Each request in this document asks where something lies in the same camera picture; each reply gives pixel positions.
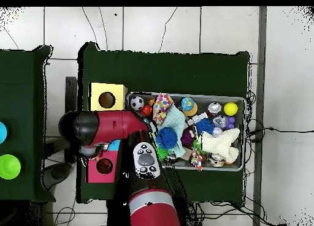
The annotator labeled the large multicoloured patterned cloth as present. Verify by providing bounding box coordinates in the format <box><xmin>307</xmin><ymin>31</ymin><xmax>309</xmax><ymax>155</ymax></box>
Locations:
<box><xmin>152</xmin><ymin>93</ymin><xmax>174</xmax><ymax>126</ymax></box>

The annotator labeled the blue spiky toy with eyes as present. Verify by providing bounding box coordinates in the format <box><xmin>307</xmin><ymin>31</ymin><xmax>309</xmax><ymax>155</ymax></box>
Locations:
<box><xmin>155</xmin><ymin>127</ymin><xmax>178</xmax><ymax>149</ymax></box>

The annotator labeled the orange striped tiger plush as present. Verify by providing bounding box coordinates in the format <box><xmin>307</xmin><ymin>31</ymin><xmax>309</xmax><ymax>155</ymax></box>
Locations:
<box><xmin>96</xmin><ymin>158</ymin><xmax>113</xmax><ymax>174</ymax></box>

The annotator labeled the wooden box with three holes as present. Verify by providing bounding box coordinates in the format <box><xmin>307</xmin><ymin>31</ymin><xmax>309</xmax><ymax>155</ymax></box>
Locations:
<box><xmin>85</xmin><ymin>82</ymin><xmax>128</xmax><ymax>184</ymax></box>

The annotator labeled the small red ball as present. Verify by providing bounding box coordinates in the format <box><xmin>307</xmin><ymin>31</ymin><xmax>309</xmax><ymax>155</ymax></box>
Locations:
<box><xmin>140</xmin><ymin>104</ymin><xmax>152</xmax><ymax>118</ymax></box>

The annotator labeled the mint green waffle cloth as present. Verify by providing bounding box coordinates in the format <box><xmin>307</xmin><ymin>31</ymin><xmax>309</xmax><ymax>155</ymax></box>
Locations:
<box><xmin>153</xmin><ymin>104</ymin><xmax>187</xmax><ymax>158</ymax></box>

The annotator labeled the black and white soccer ball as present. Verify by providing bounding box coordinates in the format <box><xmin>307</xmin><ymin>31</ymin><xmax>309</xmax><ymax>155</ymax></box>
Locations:
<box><xmin>129</xmin><ymin>95</ymin><xmax>145</xmax><ymax>111</ymax></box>

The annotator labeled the globe print ball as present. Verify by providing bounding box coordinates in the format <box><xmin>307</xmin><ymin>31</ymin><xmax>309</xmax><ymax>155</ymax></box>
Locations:
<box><xmin>180</xmin><ymin>97</ymin><xmax>195</xmax><ymax>111</ymax></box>

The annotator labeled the blue spiky ball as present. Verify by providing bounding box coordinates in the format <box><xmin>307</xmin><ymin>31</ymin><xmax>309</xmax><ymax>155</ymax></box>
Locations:
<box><xmin>195</xmin><ymin>118</ymin><xmax>215</xmax><ymax>135</ymax></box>

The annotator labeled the dark green table cloth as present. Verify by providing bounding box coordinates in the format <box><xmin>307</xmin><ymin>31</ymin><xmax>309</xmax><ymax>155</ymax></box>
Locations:
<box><xmin>76</xmin><ymin>42</ymin><xmax>251</xmax><ymax>207</ymax></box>

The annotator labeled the small knotted multicoloured cloth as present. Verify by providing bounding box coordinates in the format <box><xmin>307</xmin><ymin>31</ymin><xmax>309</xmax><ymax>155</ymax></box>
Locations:
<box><xmin>191</xmin><ymin>148</ymin><xmax>203</xmax><ymax>171</ymax></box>

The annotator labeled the red soda can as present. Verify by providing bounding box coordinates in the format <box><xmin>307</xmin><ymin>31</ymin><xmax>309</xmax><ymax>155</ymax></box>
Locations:
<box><xmin>207</xmin><ymin>102</ymin><xmax>222</xmax><ymax>116</ymax></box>

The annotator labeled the cream waffle cloth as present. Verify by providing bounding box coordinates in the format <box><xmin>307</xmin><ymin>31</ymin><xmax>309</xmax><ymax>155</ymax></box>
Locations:
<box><xmin>200</xmin><ymin>127</ymin><xmax>241</xmax><ymax>164</ymax></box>

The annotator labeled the yellow tennis ball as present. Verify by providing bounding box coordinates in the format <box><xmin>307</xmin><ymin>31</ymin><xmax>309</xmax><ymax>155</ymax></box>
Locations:
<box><xmin>223</xmin><ymin>102</ymin><xmax>239</xmax><ymax>116</ymax></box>

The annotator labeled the green cloth covered side table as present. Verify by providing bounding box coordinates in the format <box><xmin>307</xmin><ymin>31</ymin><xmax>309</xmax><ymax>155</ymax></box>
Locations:
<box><xmin>0</xmin><ymin>45</ymin><xmax>57</xmax><ymax>203</ymax></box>

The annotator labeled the green cup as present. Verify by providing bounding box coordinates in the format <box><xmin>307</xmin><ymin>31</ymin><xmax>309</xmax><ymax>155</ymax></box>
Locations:
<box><xmin>0</xmin><ymin>154</ymin><xmax>22</xmax><ymax>180</ymax></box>

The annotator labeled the blue cup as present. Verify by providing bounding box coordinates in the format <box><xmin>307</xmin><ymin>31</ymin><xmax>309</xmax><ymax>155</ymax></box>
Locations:
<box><xmin>0</xmin><ymin>121</ymin><xmax>9</xmax><ymax>145</ymax></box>

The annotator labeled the shallow wire mesh bin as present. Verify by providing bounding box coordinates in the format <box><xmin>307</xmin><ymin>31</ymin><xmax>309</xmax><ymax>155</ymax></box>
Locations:
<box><xmin>126</xmin><ymin>89</ymin><xmax>247</xmax><ymax>172</ymax></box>

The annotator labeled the black power cable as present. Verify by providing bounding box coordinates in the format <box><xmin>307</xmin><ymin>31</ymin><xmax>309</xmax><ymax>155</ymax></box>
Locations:
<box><xmin>248</xmin><ymin>126</ymin><xmax>314</xmax><ymax>137</ymax></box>

